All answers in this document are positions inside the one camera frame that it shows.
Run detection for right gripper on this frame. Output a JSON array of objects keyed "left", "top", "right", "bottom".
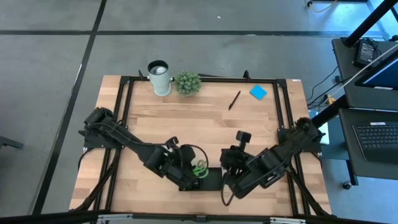
[{"left": 220, "top": 131, "right": 252, "bottom": 177}]

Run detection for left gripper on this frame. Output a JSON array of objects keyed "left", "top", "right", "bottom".
[{"left": 163, "top": 136, "right": 200, "bottom": 191}]

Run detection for green-handled scissors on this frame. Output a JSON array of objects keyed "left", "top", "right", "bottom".
[{"left": 191, "top": 158, "right": 210, "bottom": 179}]

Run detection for blue sticky note pad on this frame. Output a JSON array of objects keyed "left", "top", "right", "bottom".
[{"left": 249, "top": 84, "right": 268, "bottom": 101}]

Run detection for black mesh desk organizer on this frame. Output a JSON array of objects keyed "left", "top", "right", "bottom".
[{"left": 178, "top": 167, "right": 223, "bottom": 192}]

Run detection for black pen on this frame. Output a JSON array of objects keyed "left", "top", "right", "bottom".
[{"left": 228, "top": 90, "right": 242, "bottom": 111}]

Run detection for white cylindrical cup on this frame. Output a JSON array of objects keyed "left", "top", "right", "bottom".
[{"left": 147, "top": 60, "right": 173, "bottom": 97}]

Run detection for green artificial plant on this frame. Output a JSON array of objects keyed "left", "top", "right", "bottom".
[{"left": 173, "top": 70, "right": 202, "bottom": 96}]

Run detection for white box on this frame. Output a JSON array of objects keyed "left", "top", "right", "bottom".
[{"left": 316, "top": 121, "right": 330, "bottom": 146}]

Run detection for black desk strut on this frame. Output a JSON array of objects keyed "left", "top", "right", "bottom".
[{"left": 310, "top": 95, "right": 348, "bottom": 128}]

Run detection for black desk with keyboard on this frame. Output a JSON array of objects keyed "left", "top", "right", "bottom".
[{"left": 338, "top": 107, "right": 398, "bottom": 186}]

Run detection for black desk with monitor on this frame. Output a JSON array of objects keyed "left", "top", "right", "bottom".
[{"left": 331, "top": 37, "right": 398, "bottom": 111}]

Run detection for black front crossbeam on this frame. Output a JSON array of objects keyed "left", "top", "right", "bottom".
[{"left": 0, "top": 210, "right": 398, "bottom": 224}]

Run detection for black keyboard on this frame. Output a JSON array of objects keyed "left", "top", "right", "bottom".
[{"left": 351, "top": 121, "right": 398, "bottom": 164}]

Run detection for black power adapter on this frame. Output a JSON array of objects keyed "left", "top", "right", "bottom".
[{"left": 354, "top": 39, "right": 377, "bottom": 68}]

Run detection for black computer monitor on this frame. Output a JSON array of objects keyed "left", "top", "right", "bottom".
[{"left": 354, "top": 51, "right": 398, "bottom": 91}]

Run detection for grey furniture leg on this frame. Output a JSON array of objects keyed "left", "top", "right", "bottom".
[{"left": 0, "top": 136, "right": 25, "bottom": 150}]

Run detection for black diagonal pole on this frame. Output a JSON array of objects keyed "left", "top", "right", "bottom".
[{"left": 341, "top": 0, "right": 398, "bottom": 48}]

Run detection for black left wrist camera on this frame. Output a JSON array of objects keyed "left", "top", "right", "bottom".
[{"left": 179, "top": 144, "right": 197, "bottom": 163}]

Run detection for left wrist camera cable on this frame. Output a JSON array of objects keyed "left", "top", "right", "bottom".
[{"left": 186, "top": 144, "right": 210, "bottom": 170}]

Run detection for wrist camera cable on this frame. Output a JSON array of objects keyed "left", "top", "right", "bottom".
[
  {"left": 186, "top": 144, "right": 210, "bottom": 170},
  {"left": 220, "top": 170, "right": 239, "bottom": 207}
]

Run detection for black aluminium table frame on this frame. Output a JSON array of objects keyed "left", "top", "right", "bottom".
[{"left": 70, "top": 70, "right": 332, "bottom": 218}]

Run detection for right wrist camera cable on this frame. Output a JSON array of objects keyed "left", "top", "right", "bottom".
[{"left": 220, "top": 170, "right": 239, "bottom": 207}]

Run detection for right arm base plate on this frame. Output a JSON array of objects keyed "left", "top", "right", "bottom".
[{"left": 277, "top": 127, "right": 323, "bottom": 153}]

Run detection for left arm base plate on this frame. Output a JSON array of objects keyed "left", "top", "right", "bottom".
[{"left": 82, "top": 124, "right": 129, "bottom": 149}]

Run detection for black floor cable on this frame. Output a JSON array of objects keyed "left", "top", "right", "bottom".
[{"left": 306, "top": 65, "right": 343, "bottom": 108}]

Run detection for silver bracket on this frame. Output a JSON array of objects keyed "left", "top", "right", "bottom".
[
  {"left": 97, "top": 213, "right": 134, "bottom": 224},
  {"left": 269, "top": 217, "right": 307, "bottom": 224}
]

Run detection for white diagonal cord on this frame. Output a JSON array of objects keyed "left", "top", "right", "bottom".
[{"left": 329, "top": 43, "right": 398, "bottom": 98}]

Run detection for orange floor cable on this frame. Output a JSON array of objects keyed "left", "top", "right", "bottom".
[{"left": 306, "top": 0, "right": 338, "bottom": 14}]

